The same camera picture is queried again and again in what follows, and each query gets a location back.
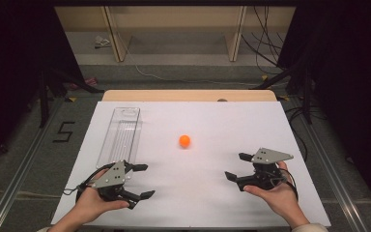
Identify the pink object on floor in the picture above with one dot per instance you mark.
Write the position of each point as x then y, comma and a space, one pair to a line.
88, 82

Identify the person's left hand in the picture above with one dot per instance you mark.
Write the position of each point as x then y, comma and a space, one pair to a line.
90, 201

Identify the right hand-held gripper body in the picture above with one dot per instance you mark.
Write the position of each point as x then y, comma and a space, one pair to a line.
267, 156

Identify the white table mat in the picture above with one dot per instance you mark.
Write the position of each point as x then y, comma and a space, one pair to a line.
206, 180

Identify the yellow tape piece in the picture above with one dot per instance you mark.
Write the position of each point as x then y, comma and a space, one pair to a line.
264, 77
283, 98
72, 99

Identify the person's right hand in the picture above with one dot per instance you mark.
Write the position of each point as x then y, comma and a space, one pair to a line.
280, 198

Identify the wooden shelf unit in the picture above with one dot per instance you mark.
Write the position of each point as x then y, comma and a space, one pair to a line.
174, 19

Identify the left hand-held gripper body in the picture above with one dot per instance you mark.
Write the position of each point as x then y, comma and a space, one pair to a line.
112, 177

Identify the small grey clutter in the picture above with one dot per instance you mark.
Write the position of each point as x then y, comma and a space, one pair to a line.
101, 42

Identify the black metal stand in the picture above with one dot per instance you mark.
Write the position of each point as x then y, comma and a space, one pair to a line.
45, 96
306, 96

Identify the metal floor rail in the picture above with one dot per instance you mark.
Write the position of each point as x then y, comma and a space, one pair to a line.
331, 180
19, 180

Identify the orange ball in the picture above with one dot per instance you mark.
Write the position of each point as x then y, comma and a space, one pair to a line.
185, 141

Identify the wooden table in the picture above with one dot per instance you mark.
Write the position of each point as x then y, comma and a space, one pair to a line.
186, 95

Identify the black curtain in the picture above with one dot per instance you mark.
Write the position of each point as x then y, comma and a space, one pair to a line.
351, 80
13, 64

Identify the clear plastic tray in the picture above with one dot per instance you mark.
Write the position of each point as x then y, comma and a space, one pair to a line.
120, 135

